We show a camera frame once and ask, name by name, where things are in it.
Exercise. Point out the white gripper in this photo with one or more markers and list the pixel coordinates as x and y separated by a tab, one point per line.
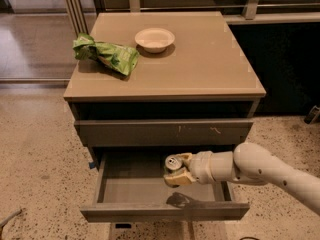
201	167

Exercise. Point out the green soda can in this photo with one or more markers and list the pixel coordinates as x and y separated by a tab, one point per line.
173	163

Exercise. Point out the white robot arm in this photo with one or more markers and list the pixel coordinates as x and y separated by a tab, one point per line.
249	164

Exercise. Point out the open middle drawer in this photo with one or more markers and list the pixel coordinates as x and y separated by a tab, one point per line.
131	188

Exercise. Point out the closed grey top drawer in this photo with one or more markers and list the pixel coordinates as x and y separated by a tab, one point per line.
137	133

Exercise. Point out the grey drawer cabinet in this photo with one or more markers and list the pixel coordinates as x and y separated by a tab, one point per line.
202	75

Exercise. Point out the blue tape piece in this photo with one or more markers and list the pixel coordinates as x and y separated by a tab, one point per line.
91	165

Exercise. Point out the green chip bag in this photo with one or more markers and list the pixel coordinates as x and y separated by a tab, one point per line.
122	59

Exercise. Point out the white paper bowl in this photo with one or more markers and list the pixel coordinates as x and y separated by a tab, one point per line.
154	40

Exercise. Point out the dark object at right floor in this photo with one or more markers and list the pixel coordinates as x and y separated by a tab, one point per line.
312	115

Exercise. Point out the metal window frame rail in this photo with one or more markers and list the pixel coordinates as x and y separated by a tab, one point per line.
236	12

